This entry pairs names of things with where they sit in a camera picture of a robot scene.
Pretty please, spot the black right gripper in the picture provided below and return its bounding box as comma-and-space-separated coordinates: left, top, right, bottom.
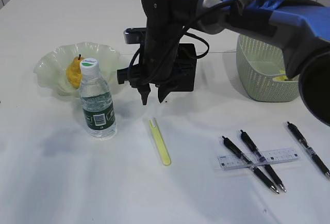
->
117, 0, 198, 105

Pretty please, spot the clear water bottle green label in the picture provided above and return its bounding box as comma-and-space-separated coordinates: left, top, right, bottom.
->
79, 58, 117, 139

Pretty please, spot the yellow pear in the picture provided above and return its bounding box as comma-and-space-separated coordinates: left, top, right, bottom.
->
65, 54, 84, 89

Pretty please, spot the yellow waste paper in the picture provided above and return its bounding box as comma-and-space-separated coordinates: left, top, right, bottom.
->
273, 70, 296, 82

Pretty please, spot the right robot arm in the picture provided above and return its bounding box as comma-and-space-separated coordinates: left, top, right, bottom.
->
117, 0, 329, 124

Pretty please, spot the black square pen holder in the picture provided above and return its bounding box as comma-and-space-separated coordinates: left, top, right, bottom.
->
171, 43, 197, 92

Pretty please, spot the yellow utility knife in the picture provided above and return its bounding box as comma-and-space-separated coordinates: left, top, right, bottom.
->
148, 118, 172, 166

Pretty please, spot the black pen left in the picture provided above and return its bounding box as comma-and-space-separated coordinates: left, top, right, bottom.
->
222, 136, 279, 194

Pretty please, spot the black pen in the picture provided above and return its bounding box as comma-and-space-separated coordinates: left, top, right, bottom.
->
222, 136, 279, 194
240, 130, 287, 192
287, 121, 329, 179

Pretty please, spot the clear plastic ruler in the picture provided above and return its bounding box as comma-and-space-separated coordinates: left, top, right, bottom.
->
217, 148, 299, 170

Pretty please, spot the black pen middle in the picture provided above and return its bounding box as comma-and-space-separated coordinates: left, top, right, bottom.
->
240, 130, 287, 192

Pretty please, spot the pale green wavy glass plate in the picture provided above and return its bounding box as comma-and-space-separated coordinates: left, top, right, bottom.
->
34, 42, 123, 97

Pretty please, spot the green woven plastic basket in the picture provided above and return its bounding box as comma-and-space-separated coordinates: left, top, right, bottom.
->
236, 35, 299, 102

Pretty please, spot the black pen right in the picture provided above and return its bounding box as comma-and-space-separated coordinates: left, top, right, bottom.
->
287, 121, 329, 179

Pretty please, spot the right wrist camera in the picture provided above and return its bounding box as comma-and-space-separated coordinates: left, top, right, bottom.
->
123, 27, 146, 44

